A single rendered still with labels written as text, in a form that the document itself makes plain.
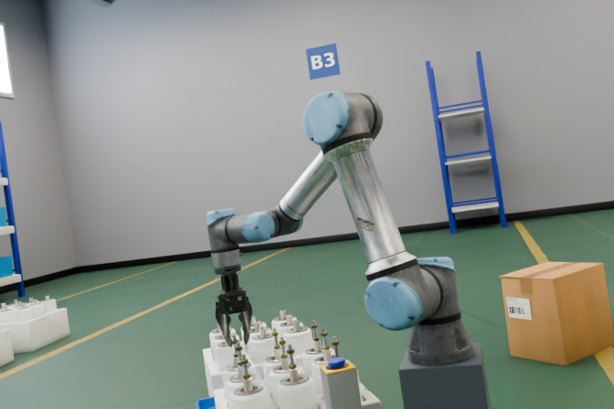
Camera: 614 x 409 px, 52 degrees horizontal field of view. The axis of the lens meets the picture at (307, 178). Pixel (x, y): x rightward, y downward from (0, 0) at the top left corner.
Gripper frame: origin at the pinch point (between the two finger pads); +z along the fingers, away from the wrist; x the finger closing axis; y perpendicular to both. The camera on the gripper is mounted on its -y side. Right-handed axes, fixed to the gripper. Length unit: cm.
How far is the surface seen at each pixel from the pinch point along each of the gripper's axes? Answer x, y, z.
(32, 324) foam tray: -112, -233, 19
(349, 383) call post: 22.1, 32.2, 7.0
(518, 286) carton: 104, -42, 8
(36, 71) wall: -198, -752, -254
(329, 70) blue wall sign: 183, -606, -183
